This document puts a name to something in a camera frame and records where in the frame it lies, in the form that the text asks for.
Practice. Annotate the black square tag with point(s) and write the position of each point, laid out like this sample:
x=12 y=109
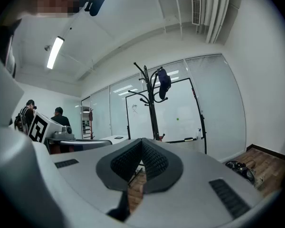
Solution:
x=119 y=137

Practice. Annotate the dark red coat stand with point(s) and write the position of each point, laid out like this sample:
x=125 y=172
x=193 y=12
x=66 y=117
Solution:
x=92 y=125

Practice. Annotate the white ceiling air vent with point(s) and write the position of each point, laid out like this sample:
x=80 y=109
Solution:
x=196 y=3

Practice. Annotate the white ceiling pipes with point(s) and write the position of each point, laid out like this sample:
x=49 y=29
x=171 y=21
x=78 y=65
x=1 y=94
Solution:
x=216 y=13

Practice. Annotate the black metal coat rack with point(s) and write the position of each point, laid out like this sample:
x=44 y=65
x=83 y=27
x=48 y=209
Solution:
x=153 y=117

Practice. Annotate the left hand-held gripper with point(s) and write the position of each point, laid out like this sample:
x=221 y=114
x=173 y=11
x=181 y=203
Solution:
x=39 y=128

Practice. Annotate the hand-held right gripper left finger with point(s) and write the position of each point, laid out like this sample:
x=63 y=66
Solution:
x=85 y=165

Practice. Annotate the white desk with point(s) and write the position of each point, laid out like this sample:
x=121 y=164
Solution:
x=109 y=139

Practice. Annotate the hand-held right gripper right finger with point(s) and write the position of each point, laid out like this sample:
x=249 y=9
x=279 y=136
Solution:
x=194 y=174

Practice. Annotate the black shoe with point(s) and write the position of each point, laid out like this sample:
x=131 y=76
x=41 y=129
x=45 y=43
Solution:
x=248 y=174

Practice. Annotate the long ceiling light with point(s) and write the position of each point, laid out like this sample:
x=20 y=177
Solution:
x=55 y=53

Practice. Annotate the black slipper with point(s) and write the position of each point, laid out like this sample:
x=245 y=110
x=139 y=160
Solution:
x=235 y=165

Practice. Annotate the white sneaker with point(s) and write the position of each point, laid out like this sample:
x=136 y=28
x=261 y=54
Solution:
x=259 y=183

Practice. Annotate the navy blue cap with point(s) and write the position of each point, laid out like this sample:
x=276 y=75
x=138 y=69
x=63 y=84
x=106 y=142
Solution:
x=164 y=83

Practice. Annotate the black head-mounted camera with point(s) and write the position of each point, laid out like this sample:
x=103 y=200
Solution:
x=97 y=3

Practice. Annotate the black whiteboard eraser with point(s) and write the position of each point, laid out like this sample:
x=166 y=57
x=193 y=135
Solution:
x=188 y=139

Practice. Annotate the black framed whiteboard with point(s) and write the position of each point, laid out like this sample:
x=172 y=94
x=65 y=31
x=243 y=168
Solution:
x=178 y=103

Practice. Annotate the person's head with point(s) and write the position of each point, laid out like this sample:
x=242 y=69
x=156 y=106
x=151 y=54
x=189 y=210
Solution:
x=52 y=1

